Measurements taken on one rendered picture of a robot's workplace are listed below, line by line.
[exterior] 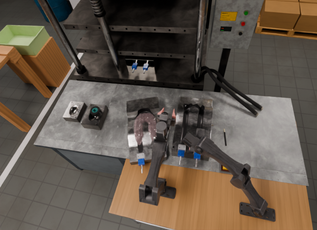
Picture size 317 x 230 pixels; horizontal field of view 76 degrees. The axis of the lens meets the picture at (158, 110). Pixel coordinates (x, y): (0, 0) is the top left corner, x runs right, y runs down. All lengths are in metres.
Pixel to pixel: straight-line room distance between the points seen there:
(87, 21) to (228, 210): 1.74
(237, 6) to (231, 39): 0.27
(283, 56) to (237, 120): 2.07
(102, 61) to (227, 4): 1.32
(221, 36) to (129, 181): 1.28
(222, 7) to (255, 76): 1.74
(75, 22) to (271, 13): 2.83
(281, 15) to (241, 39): 2.07
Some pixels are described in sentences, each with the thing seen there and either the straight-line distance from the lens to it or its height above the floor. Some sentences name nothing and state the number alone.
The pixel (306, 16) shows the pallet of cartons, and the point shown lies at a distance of 3.86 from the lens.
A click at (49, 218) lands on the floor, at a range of 2.58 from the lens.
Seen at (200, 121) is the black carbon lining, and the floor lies 0.90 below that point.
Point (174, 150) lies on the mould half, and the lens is 1.43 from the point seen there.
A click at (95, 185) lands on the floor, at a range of 2.45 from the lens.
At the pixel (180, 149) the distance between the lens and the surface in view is 1.41.
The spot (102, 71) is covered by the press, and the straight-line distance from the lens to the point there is 2.17.
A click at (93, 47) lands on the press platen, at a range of 2.05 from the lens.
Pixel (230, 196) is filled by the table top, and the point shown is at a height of 0.80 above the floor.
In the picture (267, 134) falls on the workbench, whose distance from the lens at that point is 1.71.
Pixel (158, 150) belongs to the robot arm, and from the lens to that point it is 1.07.
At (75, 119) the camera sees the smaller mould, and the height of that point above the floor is 0.85.
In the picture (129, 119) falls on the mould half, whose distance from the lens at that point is 1.61.
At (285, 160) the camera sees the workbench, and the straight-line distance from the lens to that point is 1.67.
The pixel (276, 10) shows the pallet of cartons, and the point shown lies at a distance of 3.81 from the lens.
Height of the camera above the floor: 2.21
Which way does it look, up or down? 56 degrees down
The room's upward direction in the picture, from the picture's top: 9 degrees counter-clockwise
